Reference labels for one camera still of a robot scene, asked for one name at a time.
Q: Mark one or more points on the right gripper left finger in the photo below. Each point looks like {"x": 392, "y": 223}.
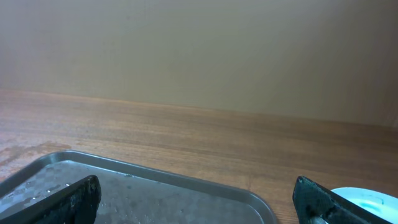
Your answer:
{"x": 77, "y": 203}

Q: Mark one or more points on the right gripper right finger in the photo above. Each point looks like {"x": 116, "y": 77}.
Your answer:
{"x": 314, "y": 202}

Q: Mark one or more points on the white plate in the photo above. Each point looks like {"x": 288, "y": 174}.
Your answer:
{"x": 379, "y": 204}

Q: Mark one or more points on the dark brown serving tray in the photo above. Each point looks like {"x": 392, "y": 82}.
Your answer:
{"x": 132, "y": 193}

